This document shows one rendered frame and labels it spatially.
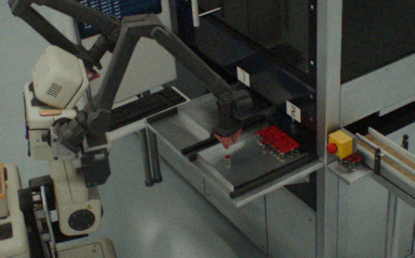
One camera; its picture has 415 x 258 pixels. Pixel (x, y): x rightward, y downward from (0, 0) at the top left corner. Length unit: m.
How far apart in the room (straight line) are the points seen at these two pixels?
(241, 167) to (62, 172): 0.67
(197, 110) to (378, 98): 0.78
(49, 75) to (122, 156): 1.94
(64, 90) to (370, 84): 1.12
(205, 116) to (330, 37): 0.80
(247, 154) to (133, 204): 1.35
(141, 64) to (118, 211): 0.99
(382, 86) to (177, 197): 1.64
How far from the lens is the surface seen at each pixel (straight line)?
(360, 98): 2.99
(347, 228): 3.34
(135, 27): 2.55
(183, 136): 3.22
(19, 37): 6.23
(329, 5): 2.69
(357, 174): 2.99
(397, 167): 2.95
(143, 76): 3.64
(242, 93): 2.85
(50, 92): 2.80
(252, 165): 3.02
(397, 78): 3.09
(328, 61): 2.79
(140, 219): 4.20
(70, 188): 3.03
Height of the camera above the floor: 2.71
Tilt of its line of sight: 33 degrees down
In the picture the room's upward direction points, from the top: 5 degrees counter-clockwise
